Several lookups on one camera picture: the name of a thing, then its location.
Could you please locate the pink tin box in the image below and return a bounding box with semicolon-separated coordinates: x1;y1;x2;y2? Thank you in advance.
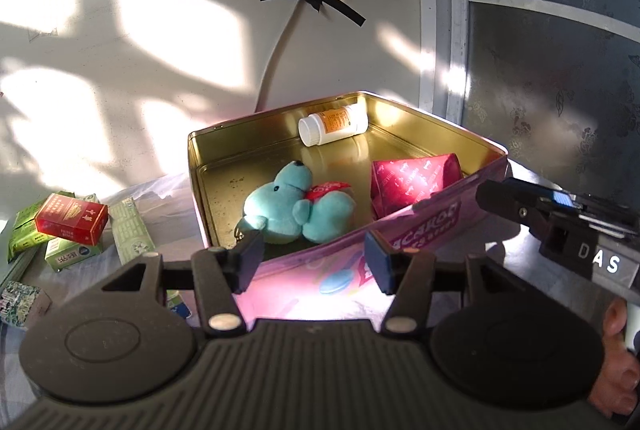
187;90;511;326

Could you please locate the green foil packet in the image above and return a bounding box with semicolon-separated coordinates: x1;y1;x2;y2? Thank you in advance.
12;192;76;235
7;225;56;263

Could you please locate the red patterned packet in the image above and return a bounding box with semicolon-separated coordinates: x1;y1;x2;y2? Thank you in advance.
370;153;463;221

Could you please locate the white door frame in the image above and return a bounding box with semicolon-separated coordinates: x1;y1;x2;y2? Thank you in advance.
414;0;473;123

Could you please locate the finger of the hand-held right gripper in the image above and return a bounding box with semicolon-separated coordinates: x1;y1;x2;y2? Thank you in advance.
475;178;551;235
537;190;632;223

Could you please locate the pale green long box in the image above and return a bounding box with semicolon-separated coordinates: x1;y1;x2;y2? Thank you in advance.
109;197;157;268

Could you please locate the white pill bottle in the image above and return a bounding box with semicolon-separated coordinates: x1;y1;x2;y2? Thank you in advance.
298;104;369;147

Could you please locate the green box white label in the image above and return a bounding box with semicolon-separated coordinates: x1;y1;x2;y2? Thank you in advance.
44;240;105;273

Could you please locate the person's right hand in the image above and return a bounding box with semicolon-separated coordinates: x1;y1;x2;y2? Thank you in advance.
589;297;640;419

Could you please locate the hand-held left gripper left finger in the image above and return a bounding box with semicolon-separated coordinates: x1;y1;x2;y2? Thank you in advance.
100;230;266;338

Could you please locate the red cigarette box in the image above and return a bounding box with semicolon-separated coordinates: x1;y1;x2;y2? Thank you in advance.
35;193;109;245

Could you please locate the pale cloth cover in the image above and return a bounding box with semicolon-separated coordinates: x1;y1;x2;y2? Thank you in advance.
0;160;571;361

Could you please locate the thick white power cable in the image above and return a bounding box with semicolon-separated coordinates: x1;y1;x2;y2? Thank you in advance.
255;0;307;113

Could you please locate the teal plush toy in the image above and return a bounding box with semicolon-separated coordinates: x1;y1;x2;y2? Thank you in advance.
242;160;357;245

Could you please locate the small patterned box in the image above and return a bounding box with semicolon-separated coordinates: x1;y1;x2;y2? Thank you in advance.
0;281;52;328

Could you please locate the small blue green box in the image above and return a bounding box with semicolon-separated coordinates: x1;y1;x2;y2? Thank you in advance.
167;290;193;318

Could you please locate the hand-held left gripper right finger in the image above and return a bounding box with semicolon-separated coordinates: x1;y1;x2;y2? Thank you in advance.
364;230;531;343

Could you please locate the dark floral glass door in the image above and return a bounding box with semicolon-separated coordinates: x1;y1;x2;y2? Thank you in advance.
460;0;640;231

